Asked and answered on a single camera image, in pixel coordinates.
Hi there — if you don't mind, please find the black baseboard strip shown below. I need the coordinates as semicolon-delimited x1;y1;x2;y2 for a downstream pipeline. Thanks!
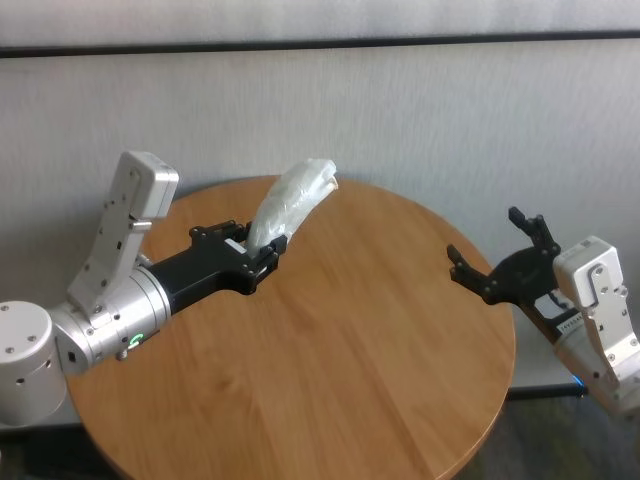
507;382;584;401

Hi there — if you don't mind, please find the black wall rail strip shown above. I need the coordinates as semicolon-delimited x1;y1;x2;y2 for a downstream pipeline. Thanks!
0;30;640;60

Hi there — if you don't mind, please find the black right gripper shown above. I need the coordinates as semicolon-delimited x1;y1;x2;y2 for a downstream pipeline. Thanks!
446;205;586;344

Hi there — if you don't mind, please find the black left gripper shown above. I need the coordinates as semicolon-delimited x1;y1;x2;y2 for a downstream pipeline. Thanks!
147;218;288;317

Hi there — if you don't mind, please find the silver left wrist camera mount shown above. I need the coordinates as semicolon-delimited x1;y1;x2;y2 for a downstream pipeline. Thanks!
64;150;180;329

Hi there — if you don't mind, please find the white plastic-wrapped sandbag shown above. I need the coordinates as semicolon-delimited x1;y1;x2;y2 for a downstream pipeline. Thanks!
244;157;341;262

